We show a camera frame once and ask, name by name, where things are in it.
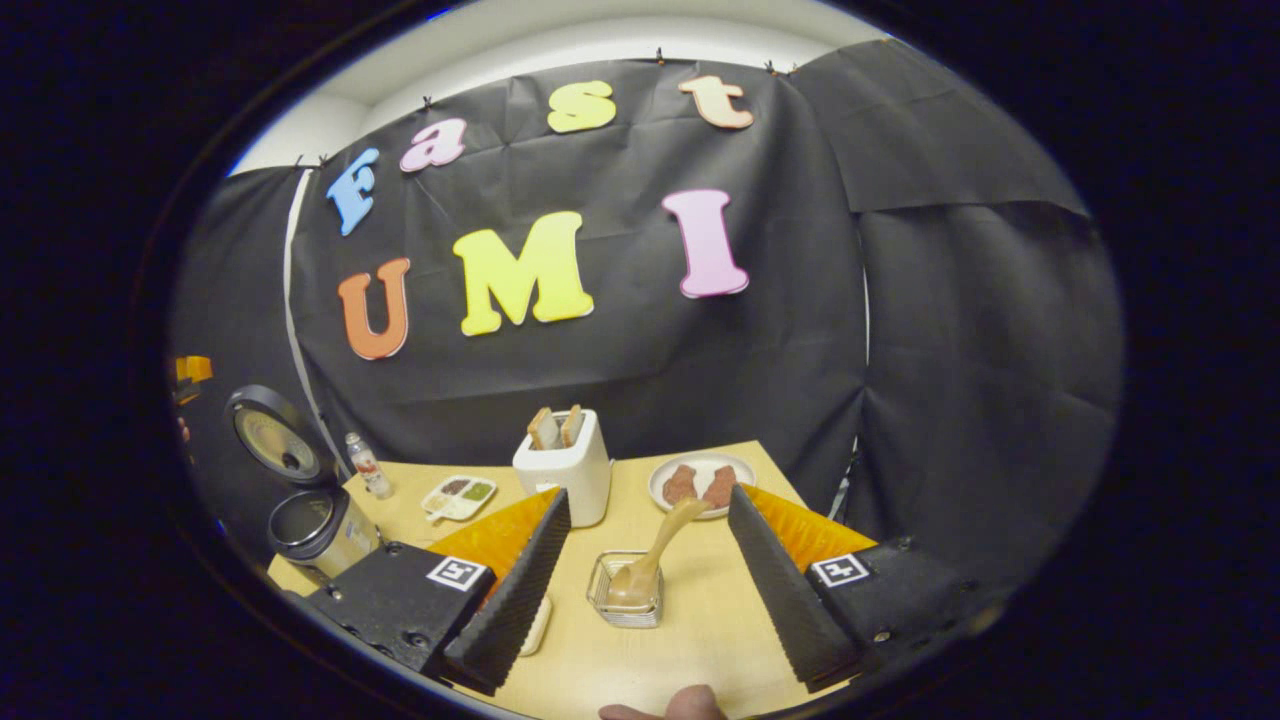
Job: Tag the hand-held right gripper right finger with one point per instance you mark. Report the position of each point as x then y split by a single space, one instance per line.
785 595

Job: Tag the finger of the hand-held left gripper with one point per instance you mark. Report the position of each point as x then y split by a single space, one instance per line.
192 372

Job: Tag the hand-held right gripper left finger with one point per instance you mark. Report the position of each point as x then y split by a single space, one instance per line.
520 600

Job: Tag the clear container of rice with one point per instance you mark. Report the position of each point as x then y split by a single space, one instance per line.
535 625

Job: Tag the wooden spoon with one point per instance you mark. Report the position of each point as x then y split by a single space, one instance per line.
660 545

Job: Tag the dark grey rice cooker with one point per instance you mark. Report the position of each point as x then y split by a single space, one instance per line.
330 545

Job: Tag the white divided bean dish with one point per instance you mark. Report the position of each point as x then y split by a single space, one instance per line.
460 497

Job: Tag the red meat piece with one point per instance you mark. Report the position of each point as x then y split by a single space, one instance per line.
720 488
680 485

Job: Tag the white toaster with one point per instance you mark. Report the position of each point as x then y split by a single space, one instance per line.
570 470

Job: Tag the white round plate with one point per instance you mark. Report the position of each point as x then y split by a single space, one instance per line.
703 458

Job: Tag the toast slice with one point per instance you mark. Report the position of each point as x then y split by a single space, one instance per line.
543 428
572 425

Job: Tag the small clear bottle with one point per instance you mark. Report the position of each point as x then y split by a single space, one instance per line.
370 470

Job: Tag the black backdrop cloth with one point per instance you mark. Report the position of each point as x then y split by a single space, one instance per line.
950 350

